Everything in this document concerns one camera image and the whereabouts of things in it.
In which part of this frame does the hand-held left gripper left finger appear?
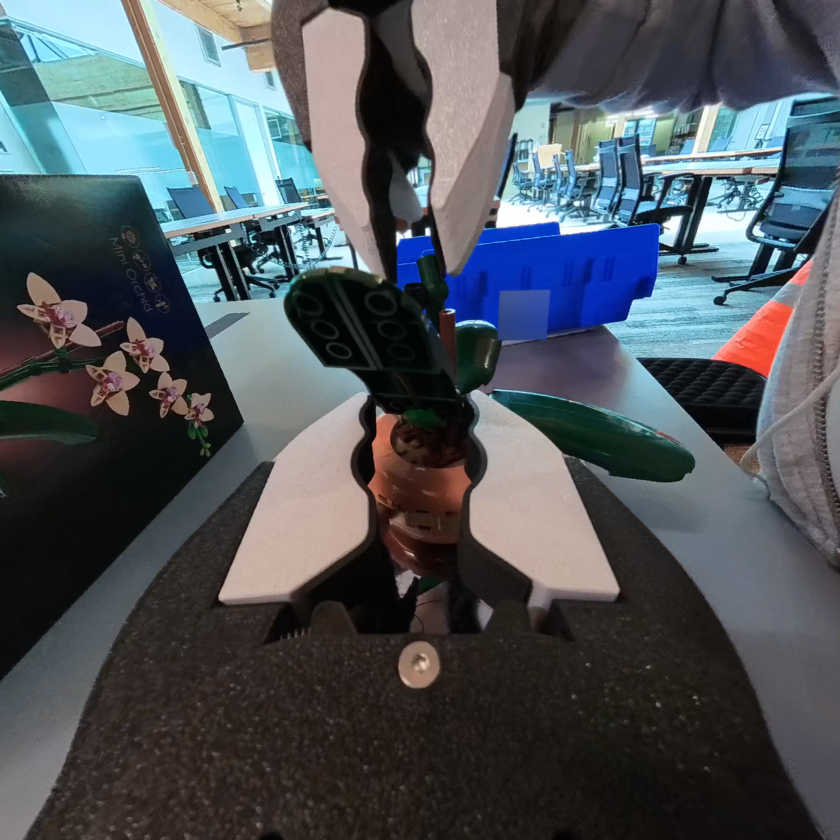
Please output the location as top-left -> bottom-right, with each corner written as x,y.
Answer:
218,392 -> 382,605

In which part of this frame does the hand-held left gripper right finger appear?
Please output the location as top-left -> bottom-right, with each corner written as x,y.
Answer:
466,390 -> 622,630

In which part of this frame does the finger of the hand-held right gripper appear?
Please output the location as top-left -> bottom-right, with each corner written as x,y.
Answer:
301,9 -> 400,284
407,0 -> 517,277

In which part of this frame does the brick orchid plant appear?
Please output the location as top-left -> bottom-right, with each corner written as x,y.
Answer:
367,255 -> 697,595

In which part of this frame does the grey office table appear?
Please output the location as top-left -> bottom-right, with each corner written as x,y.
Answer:
161,202 -> 337,303

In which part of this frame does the row of black office chairs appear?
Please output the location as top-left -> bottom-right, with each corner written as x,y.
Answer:
511,134 -> 695,228

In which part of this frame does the blue plastic bin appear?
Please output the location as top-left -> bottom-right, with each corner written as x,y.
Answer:
397,222 -> 661,343

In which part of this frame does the dark orchid print box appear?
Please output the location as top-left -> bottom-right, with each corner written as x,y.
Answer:
0,174 -> 245,678

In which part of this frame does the long office table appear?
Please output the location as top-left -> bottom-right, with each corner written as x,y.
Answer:
525,147 -> 783,265

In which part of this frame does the person's grey hoodie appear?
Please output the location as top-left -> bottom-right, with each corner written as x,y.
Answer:
742,197 -> 840,568

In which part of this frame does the orange cone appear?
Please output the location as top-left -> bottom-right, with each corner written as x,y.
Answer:
712,259 -> 815,378

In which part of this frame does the black mesh office chair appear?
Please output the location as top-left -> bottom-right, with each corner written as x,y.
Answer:
714,98 -> 840,307

